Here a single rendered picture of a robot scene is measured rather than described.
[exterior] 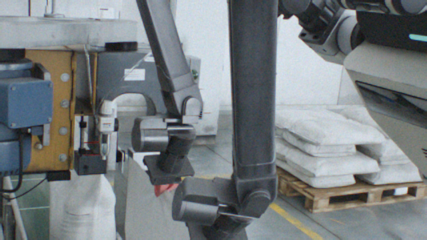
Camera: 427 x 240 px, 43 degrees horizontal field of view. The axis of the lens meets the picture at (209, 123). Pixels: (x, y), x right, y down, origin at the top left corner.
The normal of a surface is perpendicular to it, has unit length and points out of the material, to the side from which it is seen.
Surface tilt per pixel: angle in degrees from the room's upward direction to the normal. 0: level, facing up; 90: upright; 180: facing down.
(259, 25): 115
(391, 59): 40
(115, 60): 90
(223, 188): 28
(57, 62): 90
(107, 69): 90
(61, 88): 90
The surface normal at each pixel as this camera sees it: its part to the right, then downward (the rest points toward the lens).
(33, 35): 0.89, 0.18
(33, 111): 0.76, 0.22
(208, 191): 0.25, -0.75
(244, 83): 0.04, 0.65
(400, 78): -0.52, -0.73
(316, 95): 0.42, 0.25
